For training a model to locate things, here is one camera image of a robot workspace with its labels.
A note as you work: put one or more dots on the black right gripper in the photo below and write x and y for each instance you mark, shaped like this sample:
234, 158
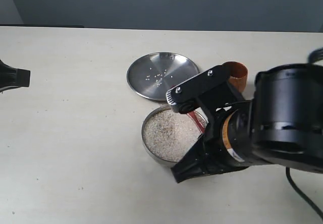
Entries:
225, 146

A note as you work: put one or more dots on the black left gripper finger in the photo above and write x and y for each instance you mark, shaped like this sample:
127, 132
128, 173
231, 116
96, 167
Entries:
13, 78

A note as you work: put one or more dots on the dark red wooden spoon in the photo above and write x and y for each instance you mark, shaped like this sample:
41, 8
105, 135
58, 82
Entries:
192, 115

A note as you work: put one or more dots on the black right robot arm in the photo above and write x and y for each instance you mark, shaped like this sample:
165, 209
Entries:
281, 124

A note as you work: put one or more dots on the steel bowl of rice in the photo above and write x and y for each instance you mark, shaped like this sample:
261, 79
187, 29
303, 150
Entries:
167, 136

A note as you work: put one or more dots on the brown wooden cup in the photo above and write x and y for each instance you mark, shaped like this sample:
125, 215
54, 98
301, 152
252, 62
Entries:
238, 75

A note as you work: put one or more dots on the round steel plate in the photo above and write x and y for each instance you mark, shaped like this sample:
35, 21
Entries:
152, 75

